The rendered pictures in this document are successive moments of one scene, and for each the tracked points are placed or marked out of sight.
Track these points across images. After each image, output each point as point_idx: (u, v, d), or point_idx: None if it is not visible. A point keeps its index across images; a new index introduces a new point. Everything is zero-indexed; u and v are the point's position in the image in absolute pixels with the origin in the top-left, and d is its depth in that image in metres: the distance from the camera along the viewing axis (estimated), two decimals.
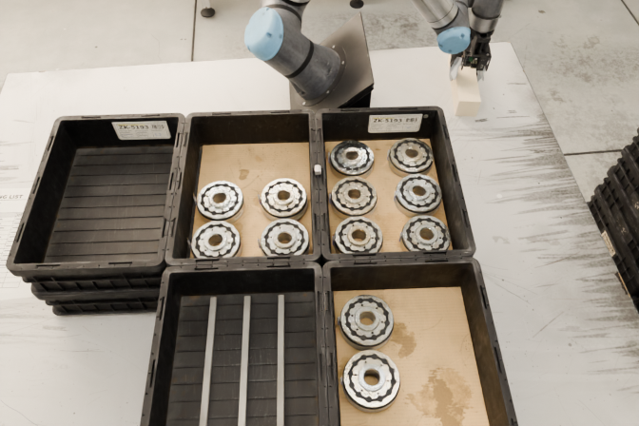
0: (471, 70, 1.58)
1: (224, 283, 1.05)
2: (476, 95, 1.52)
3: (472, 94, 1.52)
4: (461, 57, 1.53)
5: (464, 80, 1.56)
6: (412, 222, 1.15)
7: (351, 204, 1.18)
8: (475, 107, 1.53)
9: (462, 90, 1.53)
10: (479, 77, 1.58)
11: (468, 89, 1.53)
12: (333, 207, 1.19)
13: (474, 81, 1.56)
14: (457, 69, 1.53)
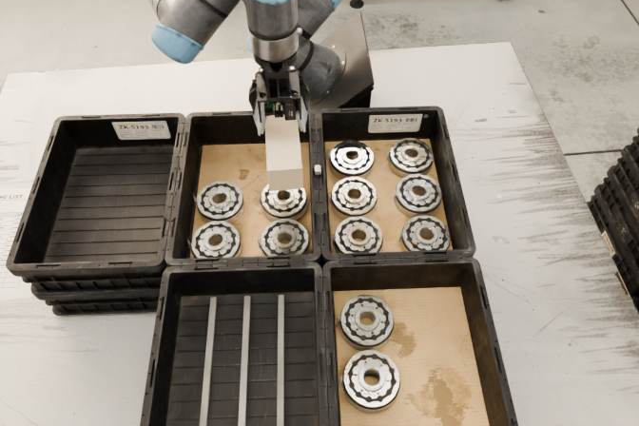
0: None
1: (224, 283, 1.05)
2: (296, 157, 0.95)
3: (288, 157, 0.95)
4: None
5: (279, 132, 0.98)
6: (412, 222, 1.15)
7: (351, 204, 1.18)
8: (299, 177, 0.95)
9: (274, 151, 0.95)
10: None
11: (282, 149, 0.96)
12: (333, 207, 1.19)
13: (293, 132, 0.98)
14: (261, 119, 0.95)
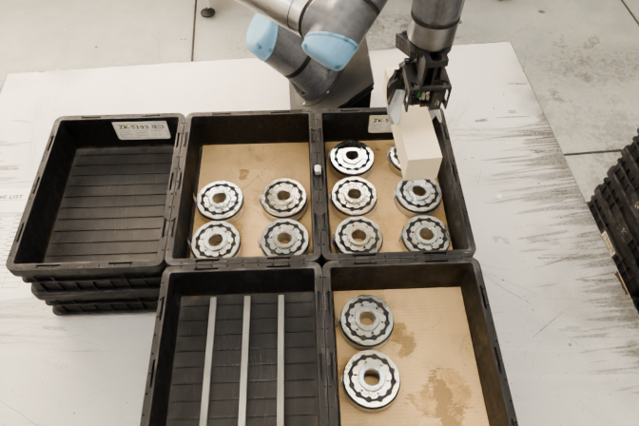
0: (419, 106, 1.02)
1: (224, 283, 1.05)
2: (434, 146, 0.96)
3: (426, 146, 0.96)
4: (403, 89, 0.96)
5: (413, 123, 0.99)
6: (412, 222, 1.15)
7: (351, 204, 1.18)
8: (435, 166, 0.96)
9: (411, 141, 0.97)
10: (433, 115, 1.02)
11: (419, 139, 0.97)
12: (333, 207, 1.19)
13: (426, 123, 0.99)
14: (399, 109, 0.96)
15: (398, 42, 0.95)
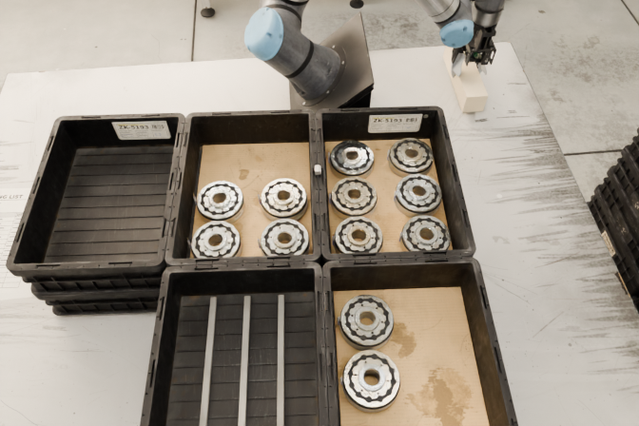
0: (472, 65, 1.57)
1: (224, 283, 1.05)
2: (482, 89, 1.51)
3: (477, 89, 1.51)
4: (463, 52, 1.51)
5: (467, 75, 1.54)
6: (412, 222, 1.15)
7: (351, 204, 1.18)
8: (483, 103, 1.51)
9: (468, 87, 1.52)
10: (479, 71, 1.57)
11: (473, 85, 1.52)
12: (333, 207, 1.19)
13: (476, 75, 1.54)
14: (461, 66, 1.51)
15: None
